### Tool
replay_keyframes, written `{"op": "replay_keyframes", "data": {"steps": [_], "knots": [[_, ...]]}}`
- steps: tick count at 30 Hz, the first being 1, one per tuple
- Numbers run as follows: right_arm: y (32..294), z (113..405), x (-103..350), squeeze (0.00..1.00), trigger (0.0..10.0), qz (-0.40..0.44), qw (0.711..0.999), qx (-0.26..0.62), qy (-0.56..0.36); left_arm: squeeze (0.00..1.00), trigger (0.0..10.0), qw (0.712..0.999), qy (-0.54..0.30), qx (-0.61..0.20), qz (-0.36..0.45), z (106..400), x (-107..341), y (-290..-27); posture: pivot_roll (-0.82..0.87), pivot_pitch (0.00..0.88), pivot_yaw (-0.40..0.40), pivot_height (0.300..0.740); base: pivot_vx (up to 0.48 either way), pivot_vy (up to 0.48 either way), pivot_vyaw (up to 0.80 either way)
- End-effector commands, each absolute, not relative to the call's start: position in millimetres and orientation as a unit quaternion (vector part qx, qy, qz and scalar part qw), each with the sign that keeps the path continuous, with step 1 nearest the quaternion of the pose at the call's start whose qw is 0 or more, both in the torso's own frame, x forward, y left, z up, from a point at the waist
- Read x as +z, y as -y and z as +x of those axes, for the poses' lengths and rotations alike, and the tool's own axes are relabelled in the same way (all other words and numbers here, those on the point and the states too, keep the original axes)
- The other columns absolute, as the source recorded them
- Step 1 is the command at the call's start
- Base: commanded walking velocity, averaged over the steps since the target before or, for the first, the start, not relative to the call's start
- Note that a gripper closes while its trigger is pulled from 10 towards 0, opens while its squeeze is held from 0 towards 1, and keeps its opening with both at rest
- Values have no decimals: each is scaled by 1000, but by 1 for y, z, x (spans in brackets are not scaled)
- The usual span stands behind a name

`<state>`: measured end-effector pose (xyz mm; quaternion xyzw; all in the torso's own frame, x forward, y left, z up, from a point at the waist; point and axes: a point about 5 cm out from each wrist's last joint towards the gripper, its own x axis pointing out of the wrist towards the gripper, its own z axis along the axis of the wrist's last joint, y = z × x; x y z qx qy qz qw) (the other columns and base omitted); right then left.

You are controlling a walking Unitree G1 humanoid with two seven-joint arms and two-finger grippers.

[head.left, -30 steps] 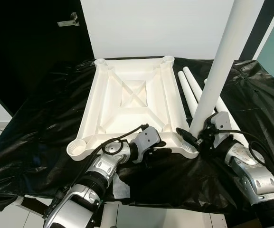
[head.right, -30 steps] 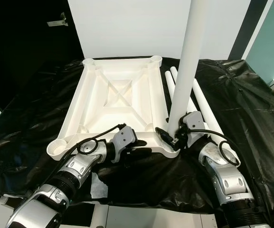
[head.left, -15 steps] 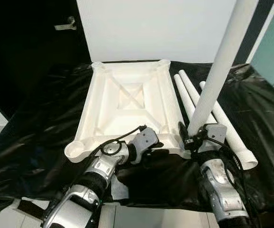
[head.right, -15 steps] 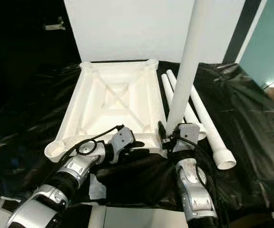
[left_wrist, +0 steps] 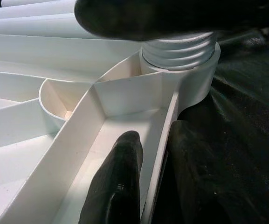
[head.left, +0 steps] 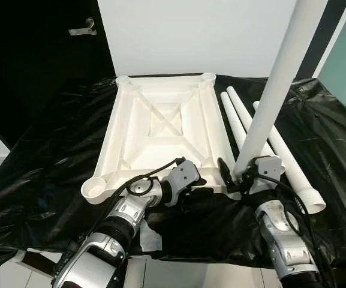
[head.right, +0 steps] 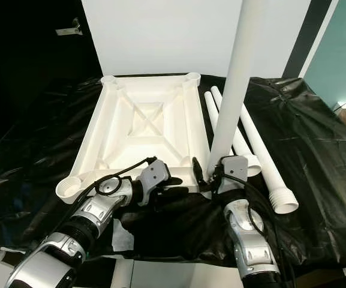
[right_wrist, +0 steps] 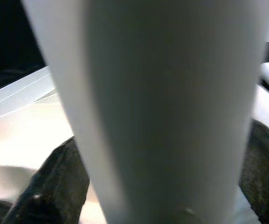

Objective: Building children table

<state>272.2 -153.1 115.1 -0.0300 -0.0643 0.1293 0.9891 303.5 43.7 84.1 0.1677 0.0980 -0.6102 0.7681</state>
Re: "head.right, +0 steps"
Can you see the black plastic table cover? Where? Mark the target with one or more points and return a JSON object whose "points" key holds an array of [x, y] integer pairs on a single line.
{"points": [[316, 156]]}

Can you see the black wall pillar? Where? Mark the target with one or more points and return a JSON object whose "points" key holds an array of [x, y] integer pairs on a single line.
{"points": [[310, 30]]}

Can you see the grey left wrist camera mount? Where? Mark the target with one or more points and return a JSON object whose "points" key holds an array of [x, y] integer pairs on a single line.
{"points": [[155, 177]]}

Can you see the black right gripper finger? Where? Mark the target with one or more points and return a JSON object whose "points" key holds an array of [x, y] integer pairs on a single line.
{"points": [[199, 171]]}

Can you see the black door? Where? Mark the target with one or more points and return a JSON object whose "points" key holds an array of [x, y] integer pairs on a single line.
{"points": [[29, 66]]}

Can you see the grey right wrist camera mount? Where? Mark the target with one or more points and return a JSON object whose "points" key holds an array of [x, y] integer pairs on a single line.
{"points": [[235, 165]]}

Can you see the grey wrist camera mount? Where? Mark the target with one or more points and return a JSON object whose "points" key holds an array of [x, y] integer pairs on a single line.
{"points": [[155, 177], [235, 165]]}

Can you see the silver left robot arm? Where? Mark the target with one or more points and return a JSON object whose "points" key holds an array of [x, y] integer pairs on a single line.
{"points": [[95, 210]]}

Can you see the teal glass panel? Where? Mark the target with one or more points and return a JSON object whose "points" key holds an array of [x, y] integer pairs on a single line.
{"points": [[343, 48]]}

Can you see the white tapered table leg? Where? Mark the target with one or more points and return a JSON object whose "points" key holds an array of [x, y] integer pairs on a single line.
{"points": [[250, 159], [235, 90], [271, 168], [210, 111]]}

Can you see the white plastic table top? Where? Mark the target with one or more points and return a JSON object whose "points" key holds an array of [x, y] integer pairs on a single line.
{"points": [[125, 138]]}

